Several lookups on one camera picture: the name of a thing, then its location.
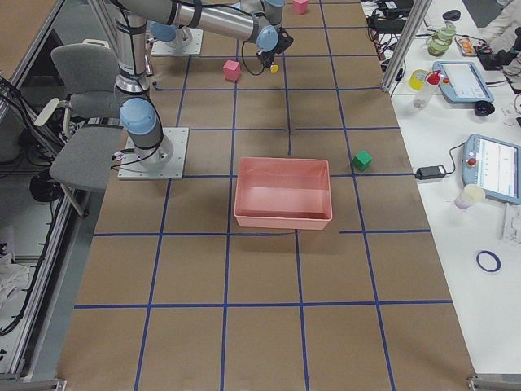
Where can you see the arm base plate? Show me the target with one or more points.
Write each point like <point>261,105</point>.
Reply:
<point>160,49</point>
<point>166,161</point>

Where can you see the teach pendant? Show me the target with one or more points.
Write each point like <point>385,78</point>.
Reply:
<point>493,165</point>
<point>465,85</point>

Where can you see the yellow tape roll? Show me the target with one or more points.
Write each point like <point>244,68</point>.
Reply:
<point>417,79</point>

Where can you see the teach pendant near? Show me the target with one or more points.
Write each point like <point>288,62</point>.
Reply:
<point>493,165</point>

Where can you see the pink foam cube centre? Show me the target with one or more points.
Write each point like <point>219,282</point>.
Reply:
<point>232,70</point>

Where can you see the black power adapter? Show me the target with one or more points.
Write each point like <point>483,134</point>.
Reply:
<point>430,172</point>

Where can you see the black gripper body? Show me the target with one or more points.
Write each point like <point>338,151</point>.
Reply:
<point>266,56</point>

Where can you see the teach pendant far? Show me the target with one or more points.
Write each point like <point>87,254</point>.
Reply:
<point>465,85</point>

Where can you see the grey office chair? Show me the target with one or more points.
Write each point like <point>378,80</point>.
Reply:
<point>88,71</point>

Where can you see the pink plastic bin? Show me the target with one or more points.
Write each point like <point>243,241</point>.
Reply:
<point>283,193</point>

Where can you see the aluminium frame post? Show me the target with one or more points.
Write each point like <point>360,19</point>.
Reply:
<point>412,25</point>

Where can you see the green foam cube near bin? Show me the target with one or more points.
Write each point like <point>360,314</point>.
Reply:
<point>362,160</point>

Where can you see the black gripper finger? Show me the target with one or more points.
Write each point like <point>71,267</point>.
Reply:
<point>267,61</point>

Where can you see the clear squeeze bottle red cap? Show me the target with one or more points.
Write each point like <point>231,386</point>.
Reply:
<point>429,87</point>

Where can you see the pink foam cube outer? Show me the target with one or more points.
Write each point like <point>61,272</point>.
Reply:
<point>300,7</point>

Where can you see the pink foam cube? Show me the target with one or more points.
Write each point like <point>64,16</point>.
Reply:
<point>232,70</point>
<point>300,7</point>

